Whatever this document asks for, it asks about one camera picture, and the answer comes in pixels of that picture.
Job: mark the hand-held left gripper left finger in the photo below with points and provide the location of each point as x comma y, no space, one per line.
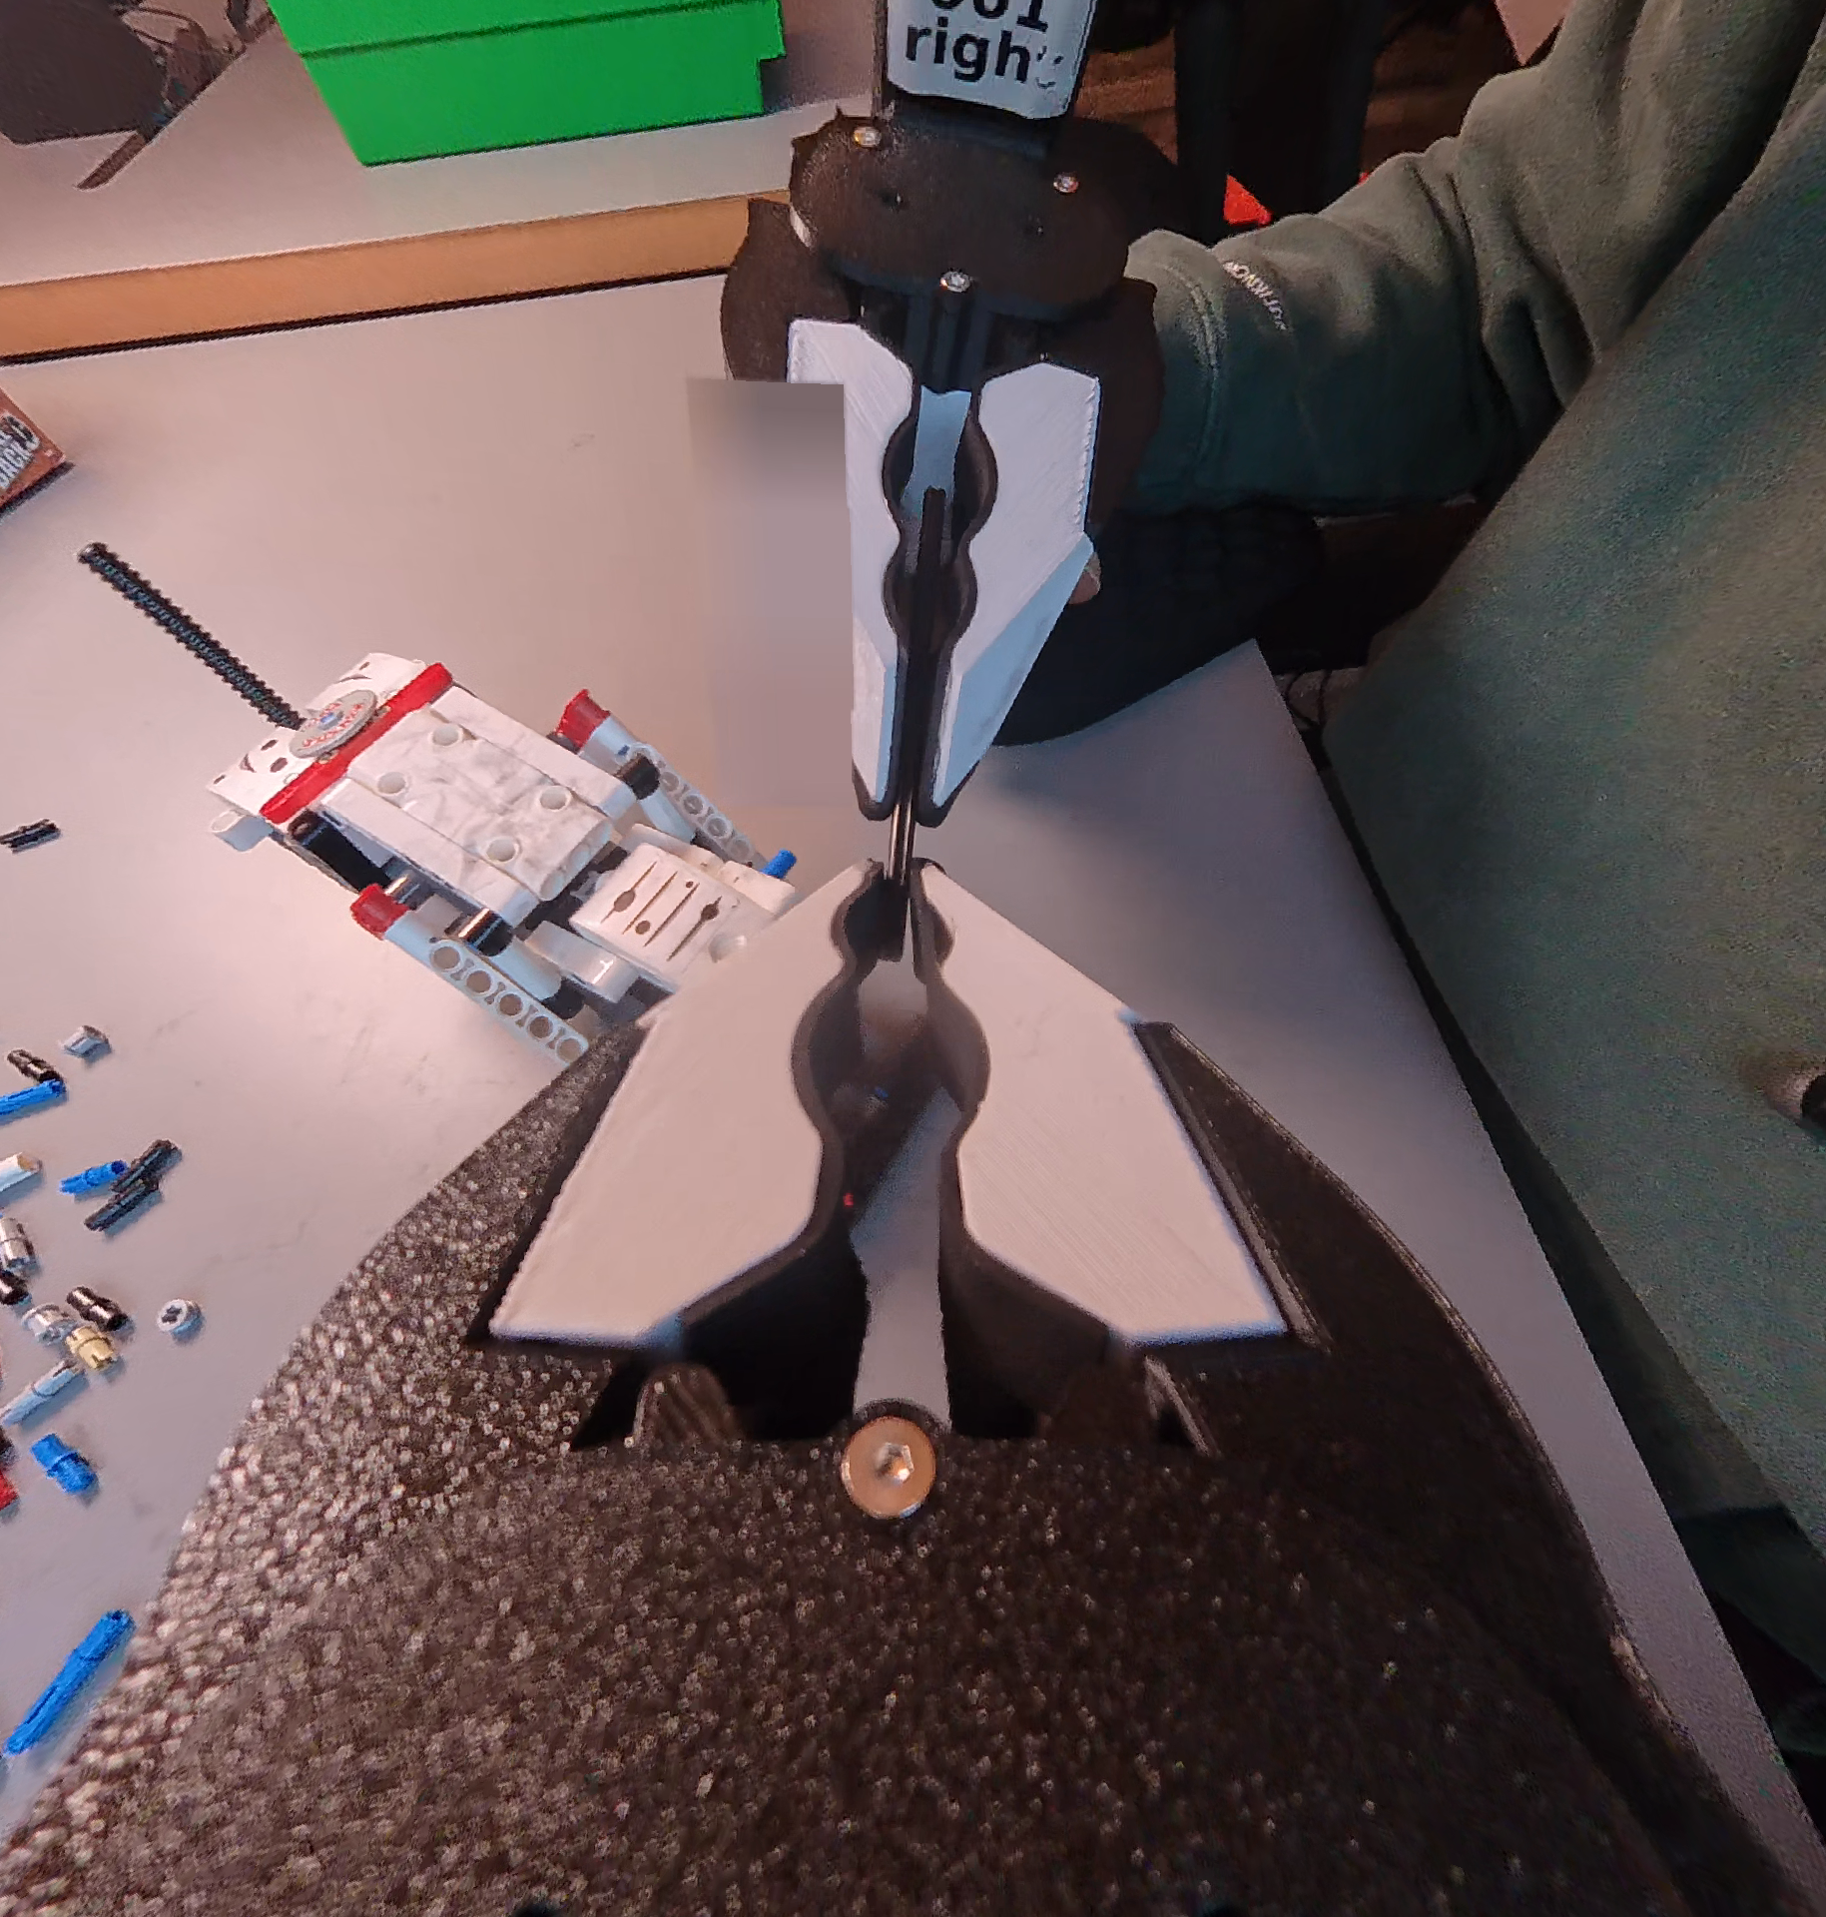
658,1168

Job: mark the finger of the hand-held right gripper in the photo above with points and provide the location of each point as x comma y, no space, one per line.
882,600
1026,509

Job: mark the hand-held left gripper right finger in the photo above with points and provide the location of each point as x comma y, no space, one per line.
1107,1168

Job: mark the toy brick vehicle model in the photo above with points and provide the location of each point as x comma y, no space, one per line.
494,823

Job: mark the person's right forearm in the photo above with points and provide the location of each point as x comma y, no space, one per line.
1362,269

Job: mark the grey desk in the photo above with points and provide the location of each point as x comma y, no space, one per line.
405,509

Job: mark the green plastic storage bin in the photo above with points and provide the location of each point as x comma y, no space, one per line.
525,74

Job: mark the person's green sweater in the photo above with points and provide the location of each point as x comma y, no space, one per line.
1631,898

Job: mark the pile of small brick parts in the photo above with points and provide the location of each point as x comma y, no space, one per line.
31,1318

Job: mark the wooden edged grey table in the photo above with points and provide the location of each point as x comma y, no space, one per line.
255,225

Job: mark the small black brick pin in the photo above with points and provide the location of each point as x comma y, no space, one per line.
31,832

